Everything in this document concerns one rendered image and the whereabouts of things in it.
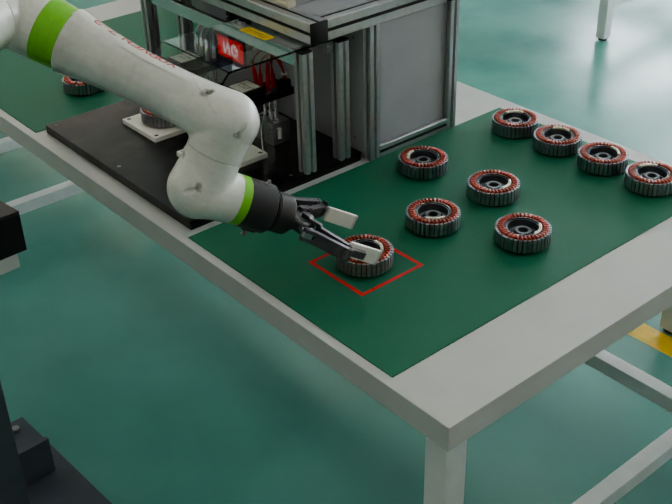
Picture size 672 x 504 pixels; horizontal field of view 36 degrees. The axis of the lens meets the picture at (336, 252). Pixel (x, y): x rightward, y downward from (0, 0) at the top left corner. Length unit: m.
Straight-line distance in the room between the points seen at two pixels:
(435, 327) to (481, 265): 0.23
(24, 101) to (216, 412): 0.97
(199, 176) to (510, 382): 0.62
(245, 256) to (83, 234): 1.71
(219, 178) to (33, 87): 1.25
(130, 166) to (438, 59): 0.75
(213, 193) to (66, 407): 1.29
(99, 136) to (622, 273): 1.27
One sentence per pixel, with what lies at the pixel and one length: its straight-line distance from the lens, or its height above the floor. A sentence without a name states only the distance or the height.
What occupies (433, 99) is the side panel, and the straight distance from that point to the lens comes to 2.51.
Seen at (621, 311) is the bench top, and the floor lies 0.75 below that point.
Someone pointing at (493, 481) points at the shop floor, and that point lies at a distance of 2.64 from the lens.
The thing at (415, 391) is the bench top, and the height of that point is 0.75.
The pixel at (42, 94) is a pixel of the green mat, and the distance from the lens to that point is 2.90.
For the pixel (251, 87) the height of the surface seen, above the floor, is 0.92.
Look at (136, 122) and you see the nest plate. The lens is 2.59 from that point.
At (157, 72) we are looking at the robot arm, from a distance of 1.79.
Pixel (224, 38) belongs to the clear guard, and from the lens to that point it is 2.26.
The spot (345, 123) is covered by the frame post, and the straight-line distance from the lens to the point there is 2.33.
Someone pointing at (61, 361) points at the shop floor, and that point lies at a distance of 3.12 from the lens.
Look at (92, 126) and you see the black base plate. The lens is 2.63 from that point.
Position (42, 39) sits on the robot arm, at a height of 1.23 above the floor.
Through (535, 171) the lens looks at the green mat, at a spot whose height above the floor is 0.75.
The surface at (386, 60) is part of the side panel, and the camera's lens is 2.36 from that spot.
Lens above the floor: 1.84
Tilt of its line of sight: 32 degrees down
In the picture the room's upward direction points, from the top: 2 degrees counter-clockwise
